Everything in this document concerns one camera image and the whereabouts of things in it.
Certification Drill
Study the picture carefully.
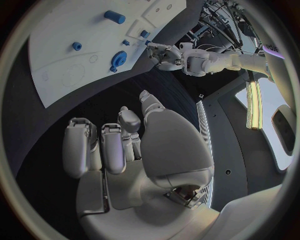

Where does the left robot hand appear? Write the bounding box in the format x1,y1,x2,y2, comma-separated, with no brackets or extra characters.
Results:
146,42,185,72

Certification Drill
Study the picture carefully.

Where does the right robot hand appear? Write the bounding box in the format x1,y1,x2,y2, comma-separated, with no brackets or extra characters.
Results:
61,89,215,240

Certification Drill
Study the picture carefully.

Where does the blue long cylinder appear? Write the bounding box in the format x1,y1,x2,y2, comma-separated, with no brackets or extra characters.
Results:
103,10,127,25

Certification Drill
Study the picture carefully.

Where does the white task board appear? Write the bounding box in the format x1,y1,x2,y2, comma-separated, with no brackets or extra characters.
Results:
26,0,189,109

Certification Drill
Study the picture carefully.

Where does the blue gear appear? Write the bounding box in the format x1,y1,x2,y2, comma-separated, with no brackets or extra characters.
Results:
110,50,129,69

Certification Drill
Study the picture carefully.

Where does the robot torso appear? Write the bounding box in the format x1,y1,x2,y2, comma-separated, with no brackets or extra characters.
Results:
195,11,299,214

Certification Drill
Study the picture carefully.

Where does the glowing light bar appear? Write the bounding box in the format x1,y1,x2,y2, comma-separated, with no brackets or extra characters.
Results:
245,78,264,131

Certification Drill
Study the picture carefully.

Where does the white cable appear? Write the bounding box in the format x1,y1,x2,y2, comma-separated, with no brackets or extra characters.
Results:
195,43,244,54

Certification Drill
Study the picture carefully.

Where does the equipment rack with cables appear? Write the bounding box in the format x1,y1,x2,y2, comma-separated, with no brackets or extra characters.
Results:
186,0,266,55

